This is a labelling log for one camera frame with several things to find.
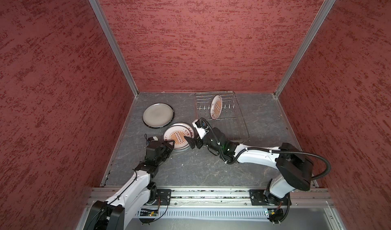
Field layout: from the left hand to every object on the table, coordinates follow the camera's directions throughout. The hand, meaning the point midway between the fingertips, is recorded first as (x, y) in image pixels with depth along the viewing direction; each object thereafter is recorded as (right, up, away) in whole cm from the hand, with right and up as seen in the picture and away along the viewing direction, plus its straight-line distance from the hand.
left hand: (175, 145), depth 87 cm
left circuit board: (-11, -29, -15) cm, 34 cm away
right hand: (+9, +8, -8) cm, 15 cm away
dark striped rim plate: (-14, +12, +14) cm, 23 cm away
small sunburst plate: (-1, +6, +8) cm, 10 cm away
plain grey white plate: (-15, +16, +19) cm, 29 cm away
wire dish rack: (+29, +20, +6) cm, 36 cm away
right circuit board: (+51, -29, -17) cm, 61 cm away
